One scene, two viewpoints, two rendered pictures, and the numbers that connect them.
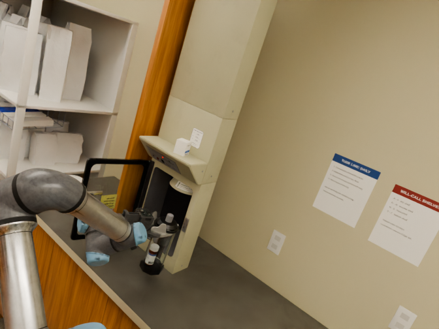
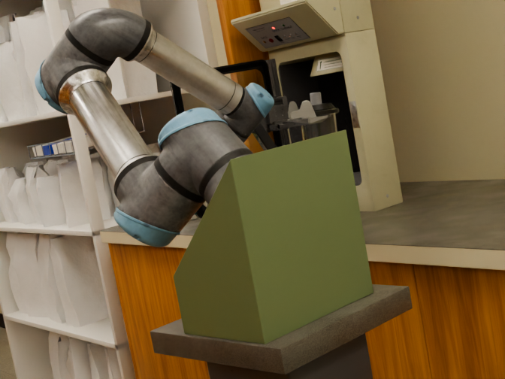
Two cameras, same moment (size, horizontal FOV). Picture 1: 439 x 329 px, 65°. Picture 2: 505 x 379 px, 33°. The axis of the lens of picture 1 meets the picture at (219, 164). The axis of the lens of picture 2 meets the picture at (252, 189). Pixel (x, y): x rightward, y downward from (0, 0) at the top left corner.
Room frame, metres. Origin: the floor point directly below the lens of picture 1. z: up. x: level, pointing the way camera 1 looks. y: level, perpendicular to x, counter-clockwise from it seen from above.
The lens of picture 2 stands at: (-0.80, -0.47, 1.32)
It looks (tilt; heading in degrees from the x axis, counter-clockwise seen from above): 7 degrees down; 21
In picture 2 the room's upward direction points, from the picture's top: 10 degrees counter-clockwise
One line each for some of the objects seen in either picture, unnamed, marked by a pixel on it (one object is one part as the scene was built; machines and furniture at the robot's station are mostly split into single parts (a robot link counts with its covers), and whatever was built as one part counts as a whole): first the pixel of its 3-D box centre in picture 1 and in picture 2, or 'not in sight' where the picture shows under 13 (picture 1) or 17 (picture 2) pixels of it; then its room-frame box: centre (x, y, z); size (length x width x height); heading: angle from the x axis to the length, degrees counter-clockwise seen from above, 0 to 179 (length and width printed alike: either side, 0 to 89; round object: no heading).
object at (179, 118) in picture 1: (188, 183); (342, 68); (1.60, 0.11, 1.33); 0.32 x 0.25 x 0.77; 58
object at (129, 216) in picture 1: (136, 222); (264, 116); (1.23, 0.24, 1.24); 0.12 x 0.08 x 0.09; 128
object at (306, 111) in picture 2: (162, 230); (308, 112); (1.25, 0.13, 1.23); 0.09 x 0.03 x 0.06; 103
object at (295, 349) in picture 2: not in sight; (280, 319); (0.55, 0.04, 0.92); 0.32 x 0.32 x 0.04; 64
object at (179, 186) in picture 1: (189, 182); (340, 61); (1.57, 0.11, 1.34); 0.18 x 0.18 x 0.05
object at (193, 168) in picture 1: (169, 159); (285, 26); (1.44, 0.21, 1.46); 0.32 x 0.11 x 0.10; 58
